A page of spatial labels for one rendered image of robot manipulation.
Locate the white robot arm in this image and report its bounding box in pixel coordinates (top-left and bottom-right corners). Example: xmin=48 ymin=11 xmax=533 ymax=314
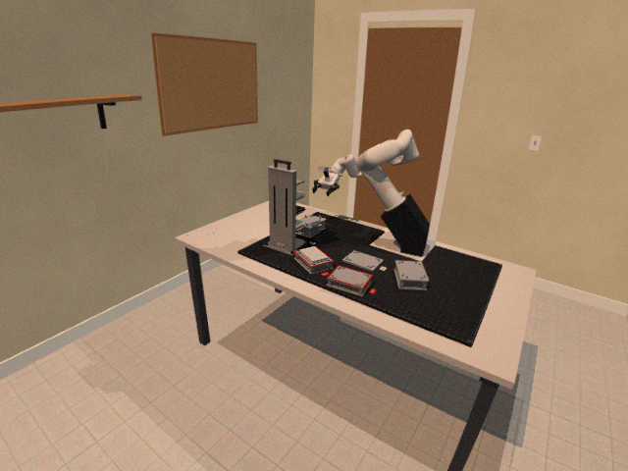
xmin=318 ymin=130 xmax=419 ymax=212

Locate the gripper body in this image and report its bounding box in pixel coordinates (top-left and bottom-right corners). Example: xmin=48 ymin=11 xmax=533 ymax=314
xmin=318 ymin=170 xmax=340 ymax=189

